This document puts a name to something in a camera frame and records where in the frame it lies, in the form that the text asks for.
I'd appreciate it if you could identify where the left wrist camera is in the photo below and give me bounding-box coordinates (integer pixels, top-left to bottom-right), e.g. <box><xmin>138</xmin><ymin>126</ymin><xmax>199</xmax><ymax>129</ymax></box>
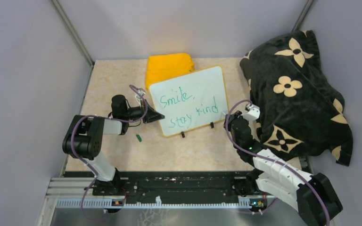
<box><xmin>135</xmin><ymin>88</ymin><xmax>146</xmax><ymax>103</ymax></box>

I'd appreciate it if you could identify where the right metal corner post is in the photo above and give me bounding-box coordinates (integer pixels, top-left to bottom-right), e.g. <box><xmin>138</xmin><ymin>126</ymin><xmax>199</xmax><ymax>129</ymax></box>
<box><xmin>292</xmin><ymin>0</ymin><xmax>316</xmax><ymax>32</ymax></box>

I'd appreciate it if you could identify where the black floral blanket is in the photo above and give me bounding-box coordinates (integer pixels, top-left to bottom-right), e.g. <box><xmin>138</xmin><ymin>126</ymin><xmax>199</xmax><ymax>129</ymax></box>
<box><xmin>239</xmin><ymin>30</ymin><xmax>354</xmax><ymax>166</ymax></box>

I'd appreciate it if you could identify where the yellow-framed whiteboard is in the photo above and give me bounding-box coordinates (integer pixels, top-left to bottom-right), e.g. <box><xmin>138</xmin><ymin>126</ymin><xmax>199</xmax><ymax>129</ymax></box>
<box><xmin>149</xmin><ymin>65</ymin><xmax>229</xmax><ymax>137</ymax></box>

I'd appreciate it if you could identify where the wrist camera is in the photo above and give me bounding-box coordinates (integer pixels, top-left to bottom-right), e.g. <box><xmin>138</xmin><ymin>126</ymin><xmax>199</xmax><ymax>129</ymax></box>
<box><xmin>241</xmin><ymin>104</ymin><xmax>260</xmax><ymax>121</ymax></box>
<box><xmin>135</xmin><ymin>88</ymin><xmax>146</xmax><ymax>103</ymax></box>

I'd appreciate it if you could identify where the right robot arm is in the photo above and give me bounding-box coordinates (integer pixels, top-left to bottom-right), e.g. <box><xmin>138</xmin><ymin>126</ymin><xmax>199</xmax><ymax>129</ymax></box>
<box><xmin>224</xmin><ymin>111</ymin><xmax>343</xmax><ymax>226</ymax></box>

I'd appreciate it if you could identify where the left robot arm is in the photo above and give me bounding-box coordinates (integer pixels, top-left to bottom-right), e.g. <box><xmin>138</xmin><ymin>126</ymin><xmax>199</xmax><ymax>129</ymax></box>
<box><xmin>62</xmin><ymin>95</ymin><xmax>165</xmax><ymax>196</ymax></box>

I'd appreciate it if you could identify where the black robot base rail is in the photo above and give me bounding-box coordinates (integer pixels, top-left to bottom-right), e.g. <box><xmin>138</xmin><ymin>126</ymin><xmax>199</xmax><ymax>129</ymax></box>
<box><xmin>81</xmin><ymin>170</ymin><xmax>277</xmax><ymax>213</ymax></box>

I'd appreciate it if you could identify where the metal corner post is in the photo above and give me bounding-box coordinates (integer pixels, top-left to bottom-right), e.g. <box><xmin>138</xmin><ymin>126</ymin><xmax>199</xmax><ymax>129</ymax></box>
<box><xmin>50</xmin><ymin>0</ymin><xmax>95</xmax><ymax>67</ymax></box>
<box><xmin>292</xmin><ymin>0</ymin><xmax>316</xmax><ymax>32</ymax></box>

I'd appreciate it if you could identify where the left metal corner post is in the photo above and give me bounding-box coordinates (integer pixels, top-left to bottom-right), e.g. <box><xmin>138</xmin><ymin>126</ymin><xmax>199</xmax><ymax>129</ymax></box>
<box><xmin>50</xmin><ymin>0</ymin><xmax>95</xmax><ymax>67</ymax></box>

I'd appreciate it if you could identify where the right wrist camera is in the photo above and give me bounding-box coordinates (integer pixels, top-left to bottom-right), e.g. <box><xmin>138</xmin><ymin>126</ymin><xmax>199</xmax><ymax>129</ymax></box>
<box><xmin>241</xmin><ymin>104</ymin><xmax>260</xmax><ymax>121</ymax></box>

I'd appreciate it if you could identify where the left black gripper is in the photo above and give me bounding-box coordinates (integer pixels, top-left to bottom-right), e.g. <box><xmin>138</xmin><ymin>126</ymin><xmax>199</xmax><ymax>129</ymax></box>
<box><xmin>124</xmin><ymin>99</ymin><xmax>165</xmax><ymax>124</ymax></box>

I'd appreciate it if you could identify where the folded yellow cloth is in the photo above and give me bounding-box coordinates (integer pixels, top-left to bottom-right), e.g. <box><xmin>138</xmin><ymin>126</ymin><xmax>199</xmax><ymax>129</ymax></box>
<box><xmin>145</xmin><ymin>53</ymin><xmax>195</xmax><ymax>90</ymax></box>

